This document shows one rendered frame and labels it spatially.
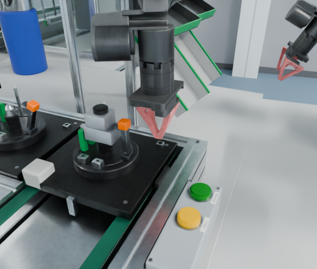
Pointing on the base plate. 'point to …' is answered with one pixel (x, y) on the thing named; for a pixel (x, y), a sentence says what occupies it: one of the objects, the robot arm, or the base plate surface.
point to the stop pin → (72, 205)
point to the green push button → (200, 191)
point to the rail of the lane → (161, 205)
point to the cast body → (101, 125)
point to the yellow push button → (189, 217)
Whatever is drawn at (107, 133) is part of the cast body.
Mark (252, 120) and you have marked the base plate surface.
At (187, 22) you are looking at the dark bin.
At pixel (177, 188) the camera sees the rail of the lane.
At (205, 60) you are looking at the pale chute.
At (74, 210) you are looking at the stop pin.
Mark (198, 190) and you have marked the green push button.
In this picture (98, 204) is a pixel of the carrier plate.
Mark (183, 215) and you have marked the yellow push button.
